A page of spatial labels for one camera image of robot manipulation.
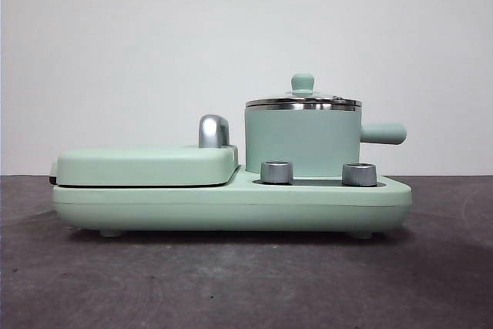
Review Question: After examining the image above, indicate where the glass lid with green knob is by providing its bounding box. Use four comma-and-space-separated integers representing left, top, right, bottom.
245, 72, 362, 111

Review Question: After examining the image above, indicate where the silver control knob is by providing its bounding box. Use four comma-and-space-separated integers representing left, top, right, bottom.
341, 162, 377, 186
260, 160, 294, 184

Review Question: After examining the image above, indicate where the mint green breakfast machine base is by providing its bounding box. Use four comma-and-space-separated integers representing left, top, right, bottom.
52, 163, 413, 239

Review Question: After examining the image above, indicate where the mint green steamer pot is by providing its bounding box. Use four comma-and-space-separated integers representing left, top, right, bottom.
244, 105, 407, 176

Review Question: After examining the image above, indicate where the chrome griddle cover handle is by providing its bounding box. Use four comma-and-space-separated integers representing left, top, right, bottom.
198, 113, 232, 149

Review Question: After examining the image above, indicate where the mint green griddle cover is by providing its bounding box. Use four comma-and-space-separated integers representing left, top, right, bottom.
49, 143, 240, 188

